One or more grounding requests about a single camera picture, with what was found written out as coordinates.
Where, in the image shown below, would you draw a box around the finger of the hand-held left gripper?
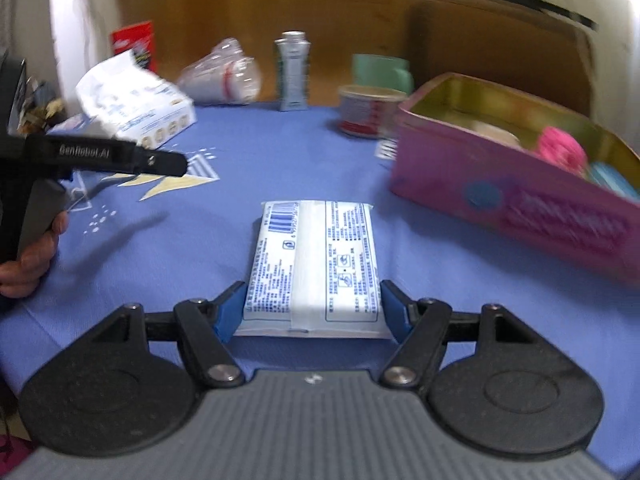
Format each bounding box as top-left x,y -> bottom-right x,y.
134,147 -> 189,177

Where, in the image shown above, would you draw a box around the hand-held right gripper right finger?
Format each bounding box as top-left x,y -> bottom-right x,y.
379,280 -> 533,390

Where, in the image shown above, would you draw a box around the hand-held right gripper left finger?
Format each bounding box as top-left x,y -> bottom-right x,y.
92,281 -> 249,390

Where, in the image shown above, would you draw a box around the white blue-printed tissue pack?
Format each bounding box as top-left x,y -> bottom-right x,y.
234,200 -> 393,339

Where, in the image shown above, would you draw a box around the pink biscuit tin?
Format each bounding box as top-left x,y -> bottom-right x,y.
390,72 -> 640,288

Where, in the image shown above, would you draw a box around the pink knitted cloth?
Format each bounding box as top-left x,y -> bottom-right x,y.
532,126 -> 588,176

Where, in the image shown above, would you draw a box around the blue soft case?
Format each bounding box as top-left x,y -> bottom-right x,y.
587,162 -> 636,198

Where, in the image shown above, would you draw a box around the person's left hand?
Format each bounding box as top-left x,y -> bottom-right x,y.
0,210 -> 69,298

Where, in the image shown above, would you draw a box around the large white tissue bag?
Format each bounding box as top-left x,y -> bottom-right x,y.
75,55 -> 197,150

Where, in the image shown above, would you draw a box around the power strip with chargers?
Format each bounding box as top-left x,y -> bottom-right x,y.
22,80 -> 66,128

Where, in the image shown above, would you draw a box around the blue printed tablecloth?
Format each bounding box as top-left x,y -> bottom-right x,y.
0,102 -> 640,480

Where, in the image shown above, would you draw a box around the bagged paper cups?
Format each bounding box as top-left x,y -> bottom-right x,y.
176,37 -> 263,106

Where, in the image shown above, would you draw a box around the red box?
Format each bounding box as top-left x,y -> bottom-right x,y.
111,21 -> 158,73

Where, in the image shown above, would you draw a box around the green and white carton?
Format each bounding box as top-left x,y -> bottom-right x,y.
274,31 -> 312,112

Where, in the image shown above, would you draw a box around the wooden board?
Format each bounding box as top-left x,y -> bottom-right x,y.
112,0 -> 443,108

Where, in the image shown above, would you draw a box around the round red-label container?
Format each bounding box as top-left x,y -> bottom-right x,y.
339,86 -> 408,138

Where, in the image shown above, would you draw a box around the green mug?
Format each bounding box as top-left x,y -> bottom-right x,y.
351,54 -> 415,95

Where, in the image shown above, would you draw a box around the person's magenta clothing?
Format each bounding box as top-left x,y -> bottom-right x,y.
0,432 -> 31,480

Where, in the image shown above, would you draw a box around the brown chair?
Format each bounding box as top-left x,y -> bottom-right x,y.
406,0 -> 598,121

